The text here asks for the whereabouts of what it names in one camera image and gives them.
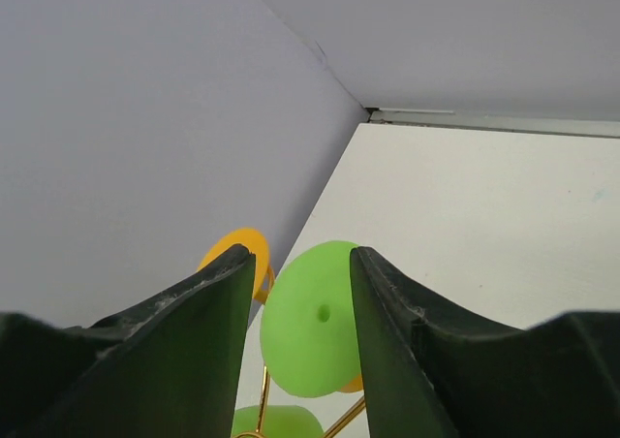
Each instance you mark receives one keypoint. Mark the gold wire wine glass rack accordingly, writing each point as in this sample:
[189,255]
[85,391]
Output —
[340,414]

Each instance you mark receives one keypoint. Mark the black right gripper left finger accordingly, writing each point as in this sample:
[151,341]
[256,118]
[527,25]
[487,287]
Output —
[166,367]

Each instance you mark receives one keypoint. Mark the orange plastic wine glass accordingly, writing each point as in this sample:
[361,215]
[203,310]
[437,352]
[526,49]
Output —
[261,263]

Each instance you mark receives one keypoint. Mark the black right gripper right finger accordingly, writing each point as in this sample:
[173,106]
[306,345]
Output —
[432,368]

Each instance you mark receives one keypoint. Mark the aluminium frame rail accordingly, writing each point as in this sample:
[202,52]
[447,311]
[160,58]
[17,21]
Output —
[496,123]

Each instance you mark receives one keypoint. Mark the green plastic wine glass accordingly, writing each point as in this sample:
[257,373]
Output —
[310,322]
[279,421]

